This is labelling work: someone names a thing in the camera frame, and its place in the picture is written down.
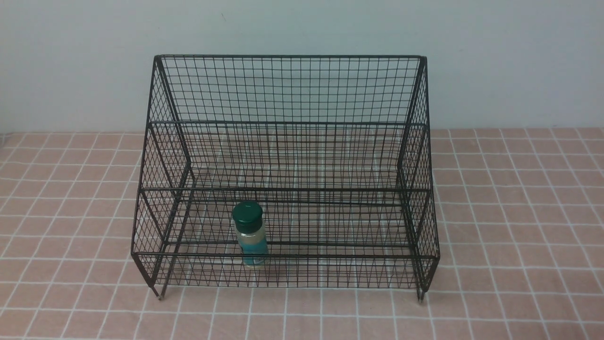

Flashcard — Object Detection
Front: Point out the green-capped seasoning bottle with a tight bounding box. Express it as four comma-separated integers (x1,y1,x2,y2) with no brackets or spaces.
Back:
231,201,269,269

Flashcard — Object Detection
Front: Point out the black wire mesh shelf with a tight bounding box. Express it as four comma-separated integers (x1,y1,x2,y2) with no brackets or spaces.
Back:
130,54,441,300

